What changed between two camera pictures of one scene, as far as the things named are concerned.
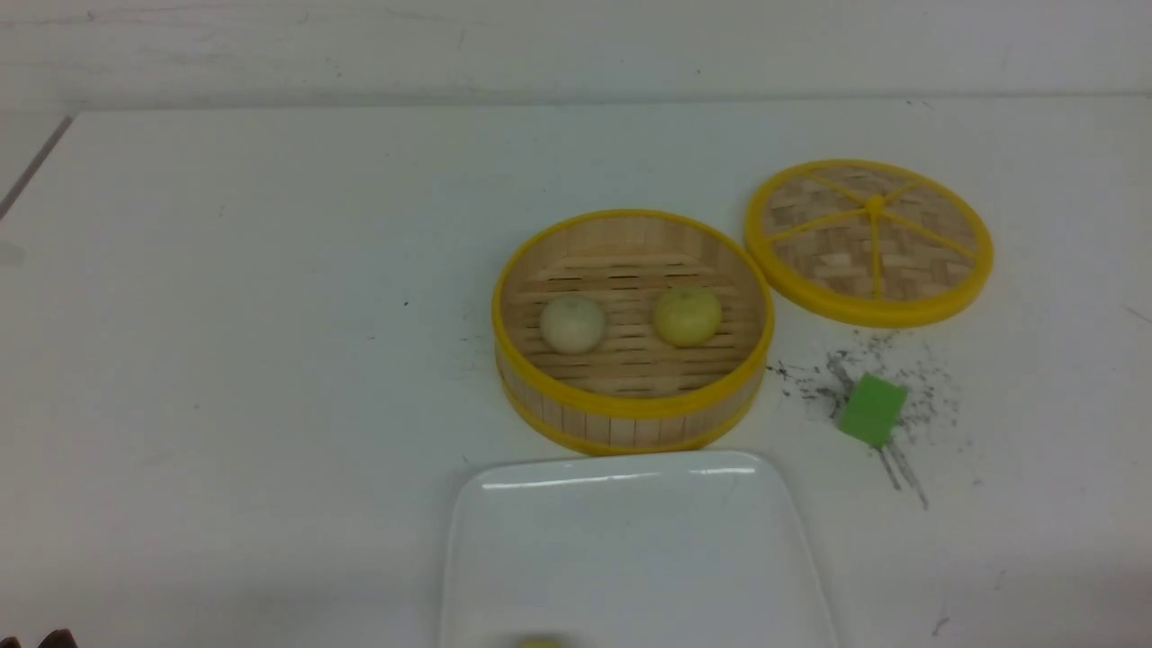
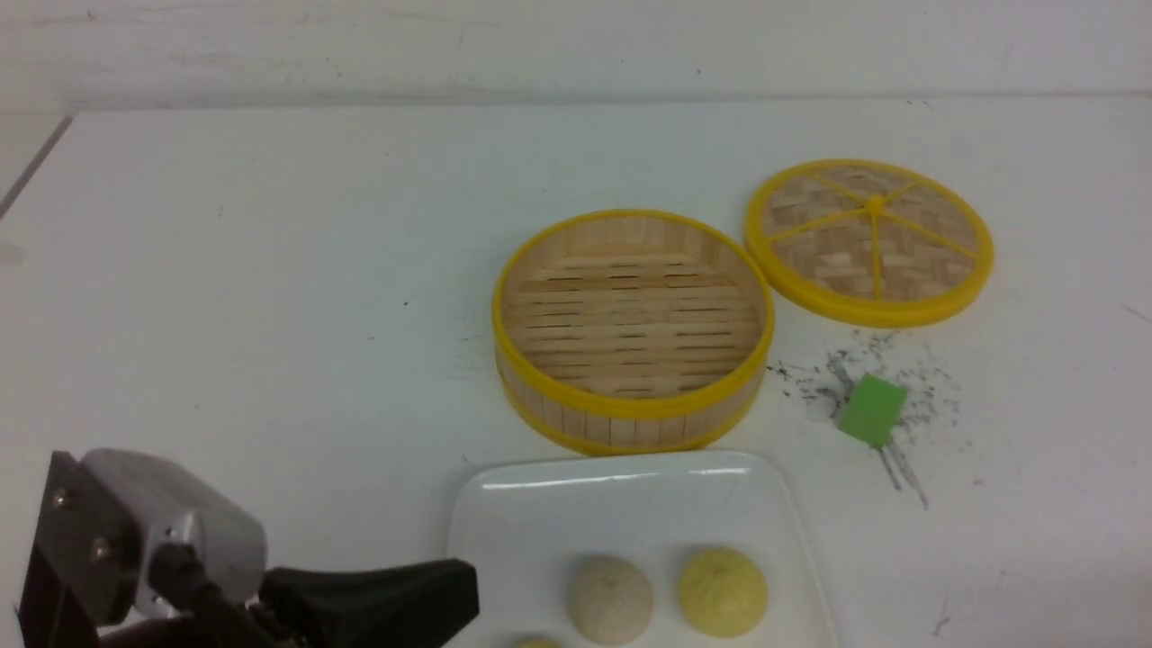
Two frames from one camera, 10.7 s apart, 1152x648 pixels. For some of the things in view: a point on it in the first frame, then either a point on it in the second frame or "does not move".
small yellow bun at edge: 540,643 does not move
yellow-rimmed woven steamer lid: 869,242 does not move
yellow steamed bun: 688,316 to 723,592
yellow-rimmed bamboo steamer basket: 631,332 does not move
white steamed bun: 572,324 to 611,600
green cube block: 873,409 does not move
